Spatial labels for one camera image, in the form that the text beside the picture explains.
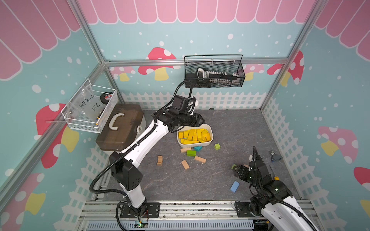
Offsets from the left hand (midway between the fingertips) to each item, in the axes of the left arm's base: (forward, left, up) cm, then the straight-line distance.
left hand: (200, 123), depth 76 cm
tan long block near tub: (-2, +10, -27) cm, 29 cm away
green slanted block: (-13, -22, -25) cm, 35 cm away
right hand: (-17, -22, -19) cm, 34 cm away
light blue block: (-24, -20, -27) cm, 41 cm away
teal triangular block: (-1, 0, -26) cm, 26 cm away
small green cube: (+1, -13, -26) cm, 29 cm away
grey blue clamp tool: (-6, -49, -26) cm, 56 cm away
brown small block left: (-10, +25, -27) cm, 38 cm away
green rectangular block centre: (-4, +5, -26) cm, 27 cm away
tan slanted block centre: (-8, -2, -27) cm, 28 cm away
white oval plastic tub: (+7, +6, -24) cm, 26 cm away
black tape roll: (+13, +54, +5) cm, 56 cm away
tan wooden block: (-12, +9, -27) cm, 31 cm away
